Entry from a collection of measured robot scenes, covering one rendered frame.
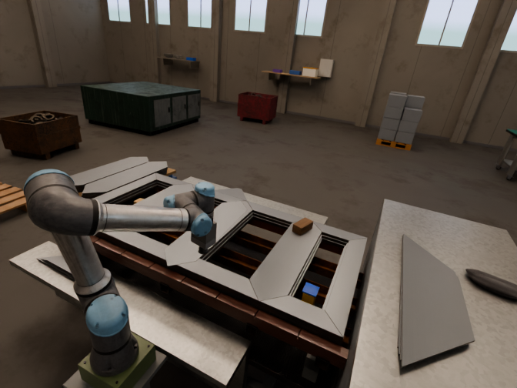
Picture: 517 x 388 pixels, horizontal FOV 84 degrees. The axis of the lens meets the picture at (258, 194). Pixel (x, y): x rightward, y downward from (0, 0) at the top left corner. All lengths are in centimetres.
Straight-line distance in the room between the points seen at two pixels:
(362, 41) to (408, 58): 135
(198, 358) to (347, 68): 934
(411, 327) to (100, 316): 93
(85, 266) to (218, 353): 60
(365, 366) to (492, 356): 38
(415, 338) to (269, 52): 1007
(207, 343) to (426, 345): 79
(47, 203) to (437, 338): 108
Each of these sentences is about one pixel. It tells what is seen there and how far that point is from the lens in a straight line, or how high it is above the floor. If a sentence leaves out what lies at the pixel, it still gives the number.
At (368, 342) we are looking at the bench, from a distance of 96.
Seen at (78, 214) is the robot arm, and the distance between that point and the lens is 83.
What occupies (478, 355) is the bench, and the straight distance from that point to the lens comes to 111.
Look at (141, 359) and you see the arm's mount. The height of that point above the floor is 76.
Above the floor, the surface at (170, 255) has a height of 87.
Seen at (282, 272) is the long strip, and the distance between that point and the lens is 137.
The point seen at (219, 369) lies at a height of 68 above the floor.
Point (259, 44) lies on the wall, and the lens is 1076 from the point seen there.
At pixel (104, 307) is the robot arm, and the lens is 109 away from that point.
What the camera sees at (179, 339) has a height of 68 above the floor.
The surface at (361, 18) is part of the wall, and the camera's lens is 1001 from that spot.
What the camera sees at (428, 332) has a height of 107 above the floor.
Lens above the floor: 175
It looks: 26 degrees down
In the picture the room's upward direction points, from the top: 6 degrees clockwise
